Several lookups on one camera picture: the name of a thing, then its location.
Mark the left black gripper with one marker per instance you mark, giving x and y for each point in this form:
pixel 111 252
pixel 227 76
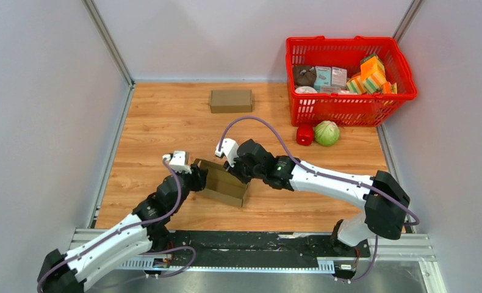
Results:
pixel 200 179

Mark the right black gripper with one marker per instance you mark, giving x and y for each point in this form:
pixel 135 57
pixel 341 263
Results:
pixel 234 170

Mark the cardboard sheet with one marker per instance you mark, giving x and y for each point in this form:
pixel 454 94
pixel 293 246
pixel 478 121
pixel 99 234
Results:
pixel 222 186

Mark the brown cardboard paper box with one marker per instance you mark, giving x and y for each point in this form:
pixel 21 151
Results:
pixel 231 101

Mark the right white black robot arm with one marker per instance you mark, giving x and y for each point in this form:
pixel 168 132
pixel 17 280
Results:
pixel 382 201

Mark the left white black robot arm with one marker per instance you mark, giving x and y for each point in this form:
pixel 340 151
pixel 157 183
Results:
pixel 136 226

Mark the red toy pepper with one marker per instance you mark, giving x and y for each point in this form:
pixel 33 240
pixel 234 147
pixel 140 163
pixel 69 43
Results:
pixel 305 134

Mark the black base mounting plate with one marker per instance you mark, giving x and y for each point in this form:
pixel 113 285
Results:
pixel 255 249

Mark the red plastic shopping basket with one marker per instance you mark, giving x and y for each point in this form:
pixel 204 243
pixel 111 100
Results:
pixel 339 105

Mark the green toy cabbage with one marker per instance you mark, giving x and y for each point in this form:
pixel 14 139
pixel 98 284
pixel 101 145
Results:
pixel 326 133

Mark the white round lid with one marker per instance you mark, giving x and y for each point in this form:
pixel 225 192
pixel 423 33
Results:
pixel 305 90

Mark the brown round toy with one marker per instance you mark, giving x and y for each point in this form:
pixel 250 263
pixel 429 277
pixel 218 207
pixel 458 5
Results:
pixel 304 75

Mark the teal small carton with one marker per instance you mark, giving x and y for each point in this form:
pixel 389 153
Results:
pixel 323 77

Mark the grey small carton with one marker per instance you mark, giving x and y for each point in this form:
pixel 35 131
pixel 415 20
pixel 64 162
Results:
pixel 339 77

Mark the orange green striped sponge stack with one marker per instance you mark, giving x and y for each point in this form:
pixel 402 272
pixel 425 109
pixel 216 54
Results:
pixel 371 79

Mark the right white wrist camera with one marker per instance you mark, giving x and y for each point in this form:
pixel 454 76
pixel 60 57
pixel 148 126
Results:
pixel 227 148

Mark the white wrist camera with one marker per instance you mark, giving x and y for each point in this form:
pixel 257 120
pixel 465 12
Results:
pixel 177 161
pixel 227 148

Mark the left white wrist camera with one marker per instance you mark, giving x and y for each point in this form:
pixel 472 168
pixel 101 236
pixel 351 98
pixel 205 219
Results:
pixel 177 161

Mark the aluminium frame rail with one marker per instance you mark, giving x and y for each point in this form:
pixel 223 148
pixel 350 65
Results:
pixel 410 250

